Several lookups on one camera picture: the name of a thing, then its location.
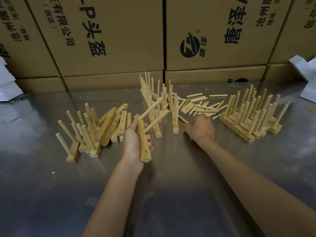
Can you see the stack of brown cardboard boxes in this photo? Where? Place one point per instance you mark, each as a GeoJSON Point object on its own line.
{"type": "Point", "coordinates": [118, 34]}

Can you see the person's right hand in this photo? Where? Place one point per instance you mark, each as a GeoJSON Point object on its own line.
{"type": "Point", "coordinates": [201, 129]}

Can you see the shiny metal table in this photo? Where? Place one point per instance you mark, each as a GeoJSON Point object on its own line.
{"type": "Point", "coordinates": [37, 187]}

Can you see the clear tape patch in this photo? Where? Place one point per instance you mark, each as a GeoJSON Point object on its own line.
{"type": "Point", "coordinates": [91, 201]}

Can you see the stack of white foam blocks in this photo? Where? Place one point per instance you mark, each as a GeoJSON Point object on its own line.
{"type": "Point", "coordinates": [7, 88]}
{"type": "Point", "coordinates": [308, 91]}

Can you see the pile of wooden dowels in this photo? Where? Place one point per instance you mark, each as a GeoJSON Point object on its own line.
{"type": "Point", "coordinates": [197, 107]}

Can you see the person's left hand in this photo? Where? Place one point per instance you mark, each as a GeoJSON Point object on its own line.
{"type": "Point", "coordinates": [129, 145]}

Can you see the pile of drilled wooden bars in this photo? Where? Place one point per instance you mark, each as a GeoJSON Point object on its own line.
{"type": "Point", "coordinates": [123, 123]}

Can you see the person's left forearm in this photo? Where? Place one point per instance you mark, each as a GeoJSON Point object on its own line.
{"type": "Point", "coordinates": [113, 202]}

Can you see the person's right forearm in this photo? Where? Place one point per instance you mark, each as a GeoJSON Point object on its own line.
{"type": "Point", "coordinates": [259, 190]}

